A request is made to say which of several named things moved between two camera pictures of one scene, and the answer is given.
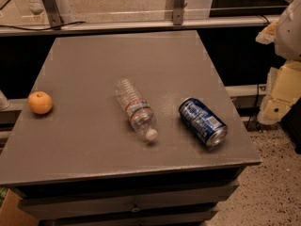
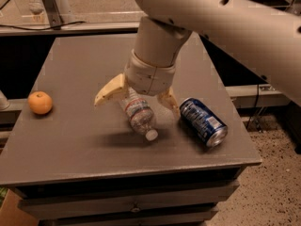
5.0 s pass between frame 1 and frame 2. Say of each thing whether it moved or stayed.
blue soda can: stayed
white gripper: moved
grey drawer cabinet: stayed
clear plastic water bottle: stayed
